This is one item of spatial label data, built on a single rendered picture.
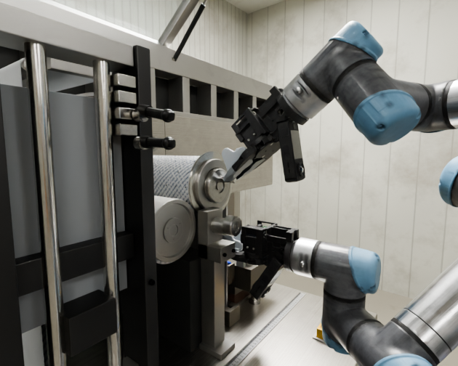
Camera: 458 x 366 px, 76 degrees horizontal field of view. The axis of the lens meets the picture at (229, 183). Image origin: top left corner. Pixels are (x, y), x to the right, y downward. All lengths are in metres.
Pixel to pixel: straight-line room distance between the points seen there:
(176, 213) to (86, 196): 0.26
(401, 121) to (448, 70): 2.58
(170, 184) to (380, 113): 0.42
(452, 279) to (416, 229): 2.50
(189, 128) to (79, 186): 0.75
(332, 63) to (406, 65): 2.58
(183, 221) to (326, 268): 0.28
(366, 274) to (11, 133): 0.52
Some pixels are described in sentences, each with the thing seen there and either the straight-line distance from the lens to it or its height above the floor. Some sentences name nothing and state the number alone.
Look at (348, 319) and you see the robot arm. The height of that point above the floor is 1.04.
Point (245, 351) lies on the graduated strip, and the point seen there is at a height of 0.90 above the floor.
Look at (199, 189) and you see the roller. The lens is 0.60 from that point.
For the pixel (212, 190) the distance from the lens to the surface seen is 0.61.
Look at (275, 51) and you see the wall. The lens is 3.62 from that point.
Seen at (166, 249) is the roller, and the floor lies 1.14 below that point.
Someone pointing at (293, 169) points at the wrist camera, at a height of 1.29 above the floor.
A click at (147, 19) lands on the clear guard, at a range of 1.00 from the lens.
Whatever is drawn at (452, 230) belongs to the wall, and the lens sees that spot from 3.02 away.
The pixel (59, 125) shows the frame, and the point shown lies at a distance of 0.34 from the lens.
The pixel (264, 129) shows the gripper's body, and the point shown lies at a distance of 0.55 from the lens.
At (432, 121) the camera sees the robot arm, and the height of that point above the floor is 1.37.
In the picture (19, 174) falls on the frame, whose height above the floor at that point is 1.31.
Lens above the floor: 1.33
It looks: 7 degrees down
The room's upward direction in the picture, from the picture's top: straight up
